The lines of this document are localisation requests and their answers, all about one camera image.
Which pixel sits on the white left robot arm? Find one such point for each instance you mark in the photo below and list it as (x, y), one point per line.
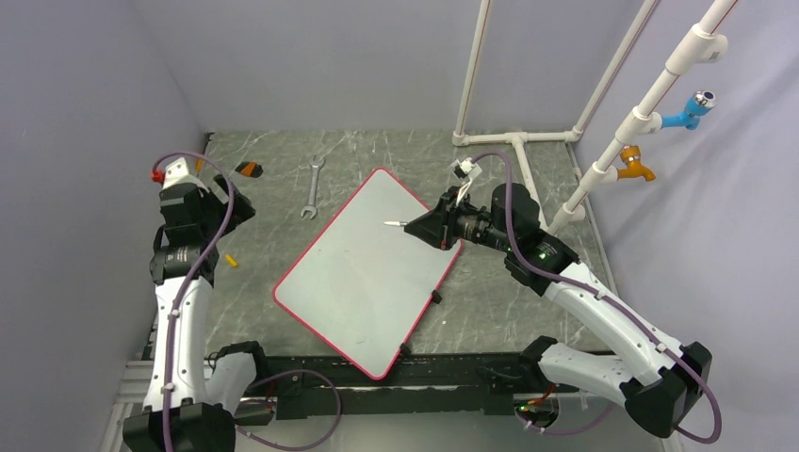
(186, 408)

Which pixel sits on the silver wrench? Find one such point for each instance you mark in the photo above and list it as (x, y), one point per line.
(310, 210)

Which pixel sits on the orange black tool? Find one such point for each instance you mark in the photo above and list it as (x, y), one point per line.
(249, 169)

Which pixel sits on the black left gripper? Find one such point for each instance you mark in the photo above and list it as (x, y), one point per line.
(211, 200)

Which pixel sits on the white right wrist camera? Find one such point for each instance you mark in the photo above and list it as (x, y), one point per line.
(467, 171)

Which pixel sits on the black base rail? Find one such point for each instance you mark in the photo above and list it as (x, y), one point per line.
(487, 383)

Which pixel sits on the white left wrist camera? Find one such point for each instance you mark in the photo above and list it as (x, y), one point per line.
(177, 172)

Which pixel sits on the orange faucet valve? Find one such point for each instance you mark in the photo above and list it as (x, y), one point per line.
(634, 168)

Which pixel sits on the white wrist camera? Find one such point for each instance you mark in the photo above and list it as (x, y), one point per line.
(177, 172)
(467, 171)

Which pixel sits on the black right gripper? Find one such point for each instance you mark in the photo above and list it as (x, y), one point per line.
(438, 226)

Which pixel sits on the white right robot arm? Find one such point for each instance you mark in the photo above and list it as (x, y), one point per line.
(654, 377)

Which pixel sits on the blue faucet valve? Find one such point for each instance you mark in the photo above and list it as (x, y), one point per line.
(698, 106)

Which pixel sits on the red-framed whiteboard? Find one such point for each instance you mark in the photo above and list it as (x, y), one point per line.
(363, 285)

